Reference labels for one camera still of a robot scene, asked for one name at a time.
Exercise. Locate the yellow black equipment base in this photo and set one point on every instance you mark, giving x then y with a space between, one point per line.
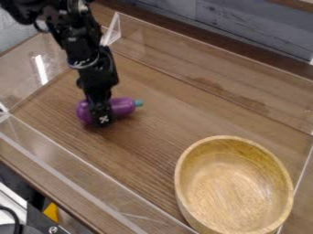
24 204

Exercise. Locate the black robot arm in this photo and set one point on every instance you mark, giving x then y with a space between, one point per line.
67 19

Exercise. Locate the clear acrylic corner bracket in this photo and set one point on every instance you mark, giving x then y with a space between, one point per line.
111 32

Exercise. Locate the purple toy eggplant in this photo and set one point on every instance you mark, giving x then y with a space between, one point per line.
123 106

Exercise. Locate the brown wooden bowl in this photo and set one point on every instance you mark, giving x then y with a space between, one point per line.
233 187

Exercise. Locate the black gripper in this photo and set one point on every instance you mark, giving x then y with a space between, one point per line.
98 77

